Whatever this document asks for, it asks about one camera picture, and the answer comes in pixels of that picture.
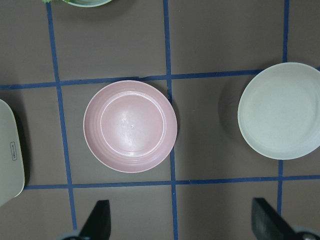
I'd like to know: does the cream toaster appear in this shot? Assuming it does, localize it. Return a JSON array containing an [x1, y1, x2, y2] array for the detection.
[[0, 100, 25, 206]]

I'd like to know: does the green plate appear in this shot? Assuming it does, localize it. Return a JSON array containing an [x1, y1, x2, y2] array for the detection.
[[64, 0, 112, 8]]

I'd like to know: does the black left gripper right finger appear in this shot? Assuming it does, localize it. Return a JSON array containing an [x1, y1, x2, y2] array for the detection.
[[251, 197, 296, 240]]

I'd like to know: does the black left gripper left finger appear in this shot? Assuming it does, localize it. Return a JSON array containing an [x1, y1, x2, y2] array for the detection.
[[79, 200, 111, 240]]

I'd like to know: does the green lettuce leaf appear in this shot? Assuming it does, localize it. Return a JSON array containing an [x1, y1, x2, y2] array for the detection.
[[41, 0, 58, 4]]

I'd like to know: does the cream white plate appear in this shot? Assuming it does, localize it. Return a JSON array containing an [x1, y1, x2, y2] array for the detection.
[[237, 62, 320, 160]]

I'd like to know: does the pink plate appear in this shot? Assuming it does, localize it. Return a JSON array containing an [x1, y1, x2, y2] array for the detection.
[[83, 80, 178, 173]]

